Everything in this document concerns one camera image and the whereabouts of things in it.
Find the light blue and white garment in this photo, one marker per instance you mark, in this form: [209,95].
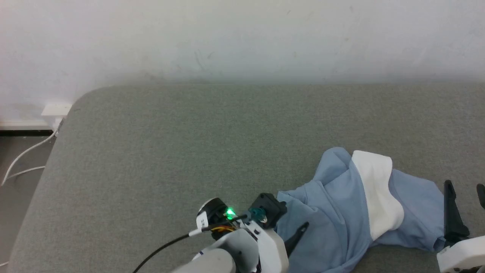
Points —
[333,212]

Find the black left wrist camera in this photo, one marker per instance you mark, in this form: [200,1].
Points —
[269,206]

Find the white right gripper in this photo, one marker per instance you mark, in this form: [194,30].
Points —
[464,256]

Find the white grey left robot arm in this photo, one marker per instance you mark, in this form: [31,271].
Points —
[221,258]

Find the grey-green fabric sofa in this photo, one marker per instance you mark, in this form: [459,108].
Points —
[189,144]

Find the white wall outlet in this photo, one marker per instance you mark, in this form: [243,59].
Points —
[56,109]

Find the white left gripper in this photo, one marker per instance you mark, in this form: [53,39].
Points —
[273,250]

